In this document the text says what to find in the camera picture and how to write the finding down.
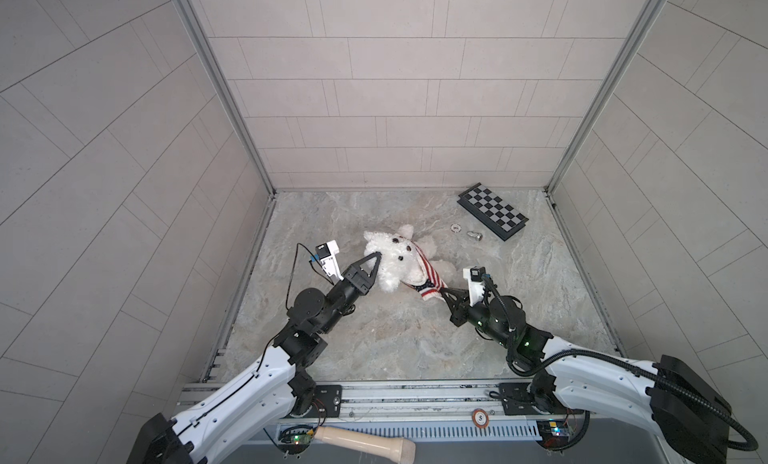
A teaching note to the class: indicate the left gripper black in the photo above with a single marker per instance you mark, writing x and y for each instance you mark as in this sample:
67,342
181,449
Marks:
360,287

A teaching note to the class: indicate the red white striped sweater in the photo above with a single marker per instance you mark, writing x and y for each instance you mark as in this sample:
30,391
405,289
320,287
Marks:
422,276

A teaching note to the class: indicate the aluminium front rail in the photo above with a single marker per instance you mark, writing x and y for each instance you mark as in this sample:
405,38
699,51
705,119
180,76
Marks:
423,411

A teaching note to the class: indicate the left green circuit board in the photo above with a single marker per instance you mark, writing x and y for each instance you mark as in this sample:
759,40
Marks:
295,440

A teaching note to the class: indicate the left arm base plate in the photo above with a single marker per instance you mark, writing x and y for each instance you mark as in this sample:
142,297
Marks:
326,402

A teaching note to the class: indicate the green circuit board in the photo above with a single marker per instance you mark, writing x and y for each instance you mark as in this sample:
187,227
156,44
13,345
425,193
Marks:
295,440
553,433

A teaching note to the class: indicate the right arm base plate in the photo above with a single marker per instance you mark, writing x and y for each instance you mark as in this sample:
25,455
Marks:
516,399

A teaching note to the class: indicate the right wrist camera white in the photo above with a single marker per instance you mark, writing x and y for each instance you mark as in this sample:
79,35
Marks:
475,283

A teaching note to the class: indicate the round red white sticker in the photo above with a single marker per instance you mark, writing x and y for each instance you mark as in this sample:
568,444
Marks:
480,418

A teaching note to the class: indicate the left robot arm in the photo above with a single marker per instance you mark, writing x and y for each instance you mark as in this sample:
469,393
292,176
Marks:
274,386

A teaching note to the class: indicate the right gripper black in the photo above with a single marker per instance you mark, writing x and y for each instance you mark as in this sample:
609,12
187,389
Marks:
459,316

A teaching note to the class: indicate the right green circuit board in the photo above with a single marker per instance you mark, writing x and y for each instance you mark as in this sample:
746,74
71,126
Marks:
553,433

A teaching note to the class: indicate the beige wooden handle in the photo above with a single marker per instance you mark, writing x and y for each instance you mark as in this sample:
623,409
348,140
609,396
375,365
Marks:
397,450

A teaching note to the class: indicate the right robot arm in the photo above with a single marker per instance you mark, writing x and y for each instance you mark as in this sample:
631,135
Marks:
666,398

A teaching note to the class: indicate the white teddy bear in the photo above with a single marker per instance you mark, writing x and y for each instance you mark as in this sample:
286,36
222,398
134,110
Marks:
392,246

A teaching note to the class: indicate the black white checkerboard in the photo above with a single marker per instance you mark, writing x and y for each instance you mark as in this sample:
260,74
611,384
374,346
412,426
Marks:
500,217

